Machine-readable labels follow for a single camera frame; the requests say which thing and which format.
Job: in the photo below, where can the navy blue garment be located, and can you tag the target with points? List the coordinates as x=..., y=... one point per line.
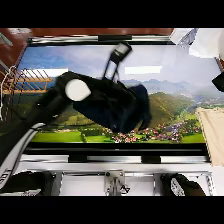
x=116, y=106

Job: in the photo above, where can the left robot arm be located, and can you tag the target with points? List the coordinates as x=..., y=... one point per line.
x=50, y=103

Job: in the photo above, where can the beige garment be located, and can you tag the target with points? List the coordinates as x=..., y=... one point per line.
x=213, y=133

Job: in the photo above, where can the white garment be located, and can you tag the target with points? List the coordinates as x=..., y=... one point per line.
x=206, y=41

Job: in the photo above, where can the silver frame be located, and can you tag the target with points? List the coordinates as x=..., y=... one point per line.
x=100, y=165

